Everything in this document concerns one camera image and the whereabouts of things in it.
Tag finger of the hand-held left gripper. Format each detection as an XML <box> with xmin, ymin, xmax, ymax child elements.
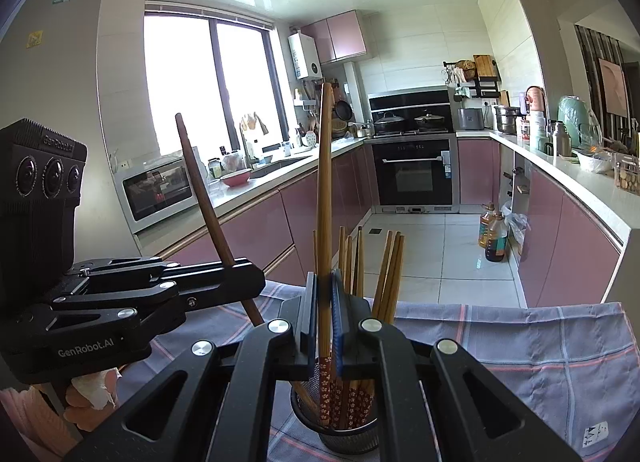
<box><xmin>65</xmin><ymin>257</ymin><xmax>267</xmax><ymax>289</ymax></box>
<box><xmin>29</xmin><ymin>282</ymin><xmax>267</xmax><ymax>339</ymax></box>

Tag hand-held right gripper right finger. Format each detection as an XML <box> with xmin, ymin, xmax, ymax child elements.
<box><xmin>330</xmin><ymin>269</ymin><xmax>583</xmax><ymax>462</ymax></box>

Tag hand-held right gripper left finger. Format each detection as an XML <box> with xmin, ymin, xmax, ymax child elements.
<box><xmin>65</xmin><ymin>271</ymin><xmax>323</xmax><ymax>462</ymax></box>

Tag bunch of wooden chopsticks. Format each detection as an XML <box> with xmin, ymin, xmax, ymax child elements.
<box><xmin>290</xmin><ymin>224</ymin><xmax>407</xmax><ymax>435</ymax></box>

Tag wooden chopstick red floral handle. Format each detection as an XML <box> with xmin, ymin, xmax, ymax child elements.
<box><xmin>315</xmin><ymin>82</ymin><xmax>337</xmax><ymax>430</ymax></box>
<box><xmin>174</xmin><ymin>112</ymin><xmax>266</xmax><ymax>328</ymax></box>

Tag black mesh utensil holder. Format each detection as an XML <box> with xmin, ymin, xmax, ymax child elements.
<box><xmin>289</xmin><ymin>372</ymin><xmax>383</xmax><ymax>453</ymax></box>

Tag person's left forearm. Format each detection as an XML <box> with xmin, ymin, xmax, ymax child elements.
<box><xmin>0</xmin><ymin>384</ymin><xmax>68</xmax><ymax>448</ymax></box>

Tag person's left hand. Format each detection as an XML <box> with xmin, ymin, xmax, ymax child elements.
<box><xmin>64</xmin><ymin>366</ymin><xmax>123</xmax><ymax>423</ymax></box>

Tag pink base cabinets white countertop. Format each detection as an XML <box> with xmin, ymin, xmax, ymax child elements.
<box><xmin>457</xmin><ymin>129</ymin><xmax>633</xmax><ymax>310</ymax></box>
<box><xmin>137</xmin><ymin>134</ymin><xmax>373</xmax><ymax>293</ymax></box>

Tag pink bowl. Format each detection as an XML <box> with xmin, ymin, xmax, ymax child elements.
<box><xmin>220</xmin><ymin>168</ymin><xmax>252</xmax><ymax>188</ymax></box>

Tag white countertop oven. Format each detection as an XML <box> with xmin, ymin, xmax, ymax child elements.
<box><xmin>112</xmin><ymin>151</ymin><xmax>200</xmax><ymax>235</ymax></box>

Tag grey refrigerator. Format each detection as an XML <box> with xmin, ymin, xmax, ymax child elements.
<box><xmin>0</xmin><ymin>0</ymin><xmax>141</xmax><ymax>263</ymax></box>

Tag white crumpled tissue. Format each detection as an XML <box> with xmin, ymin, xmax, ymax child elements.
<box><xmin>70</xmin><ymin>367</ymin><xmax>120</xmax><ymax>409</ymax></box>

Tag black stove with oven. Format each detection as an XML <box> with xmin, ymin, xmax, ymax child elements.
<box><xmin>367</xmin><ymin>87</ymin><xmax>460</xmax><ymax>208</ymax></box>

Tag yellow cooking oil bottle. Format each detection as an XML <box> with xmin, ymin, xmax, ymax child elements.
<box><xmin>478</xmin><ymin>203</ymin><xmax>497</xmax><ymax>249</ymax></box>

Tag blue checkered tablecloth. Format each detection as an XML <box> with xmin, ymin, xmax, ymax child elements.
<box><xmin>150</xmin><ymin>279</ymin><xmax>633</xmax><ymax>462</ymax></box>

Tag dark sauce bottle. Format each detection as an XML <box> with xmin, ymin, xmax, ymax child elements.
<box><xmin>485</xmin><ymin>212</ymin><xmax>508</xmax><ymax>263</ymax></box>

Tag black wok with lid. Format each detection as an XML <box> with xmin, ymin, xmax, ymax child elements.
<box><xmin>374</xmin><ymin>112</ymin><xmax>406</xmax><ymax>135</ymax></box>

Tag kitchen window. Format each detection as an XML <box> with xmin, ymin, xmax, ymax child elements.
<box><xmin>144</xmin><ymin>12</ymin><xmax>291</xmax><ymax>158</ymax></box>

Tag white plastic bag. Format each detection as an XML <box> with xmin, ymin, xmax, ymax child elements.
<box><xmin>502</xmin><ymin>199</ymin><xmax>531</xmax><ymax>255</ymax></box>

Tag black pot with lid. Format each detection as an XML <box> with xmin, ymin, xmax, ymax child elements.
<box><xmin>414</xmin><ymin>113</ymin><xmax>447</xmax><ymax>132</ymax></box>

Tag white water heater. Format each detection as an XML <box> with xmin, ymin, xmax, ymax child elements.
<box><xmin>288</xmin><ymin>33</ymin><xmax>322</xmax><ymax>80</ymax></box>

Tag silver toaster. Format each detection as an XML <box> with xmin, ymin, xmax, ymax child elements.
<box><xmin>457</xmin><ymin>108</ymin><xmax>485</xmax><ymax>131</ymax></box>

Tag steel stockpot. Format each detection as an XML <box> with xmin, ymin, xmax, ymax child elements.
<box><xmin>494</xmin><ymin>105</ymin><xmax>522</xmax><ymax>134</ymax></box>

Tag steel thermos bottle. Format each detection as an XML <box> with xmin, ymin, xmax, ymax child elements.
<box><xmin>551</xmin><ymin>121</ymin><xmax>572</xmax><ymax>157</ymax></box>

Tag wooden cutting board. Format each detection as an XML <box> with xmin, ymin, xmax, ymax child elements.
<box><xmin>473</xmin><ymin>54</ymin><xmax>497</xmax><ymax>80</ymax></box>

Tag pink thermos jug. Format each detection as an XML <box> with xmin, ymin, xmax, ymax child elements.
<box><xmin>525</xmin><ymin>86</ymin><xmax>547</xmax><ymax>114</ymax></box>

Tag white bowl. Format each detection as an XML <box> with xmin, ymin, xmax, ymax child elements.
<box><xmin>575</xmin><ymin>149</ymin><xmax>616</xmax><ymax>174</ymax></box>

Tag green appliance plastic cover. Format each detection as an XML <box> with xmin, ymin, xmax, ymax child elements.
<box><xmin>557</xmin><ymin>95</ymin><xmax>603</xmax><ymax>150</ymax></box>

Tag glass jar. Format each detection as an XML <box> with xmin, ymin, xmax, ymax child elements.
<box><xmin>614</xmin><ymin>154</ymin><xmax>640</xmax><ymax>191</ymax></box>

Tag pink wall cabinets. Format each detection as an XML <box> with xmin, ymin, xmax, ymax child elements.
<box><xmin>300</xmin><ymin>10</ymin><xmax>369</xmax><ymax>65</ymax></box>

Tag black wall rack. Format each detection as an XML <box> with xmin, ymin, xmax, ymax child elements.
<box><xmin>443</xmin><ymin>54</ymin><xmax>502</xmax><ymax>99</ymax></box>

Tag framed wall picture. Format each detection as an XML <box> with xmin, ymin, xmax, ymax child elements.
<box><xmin>599</xmin><ymin>58</ymin><xmax>630</xmax><ymax>118</ymax></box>

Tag striped wall panel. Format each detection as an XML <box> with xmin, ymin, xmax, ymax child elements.
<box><xmin>574</xmin><ymin>24</ymin><xmax>640</xmax><ymax>143</ymax></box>

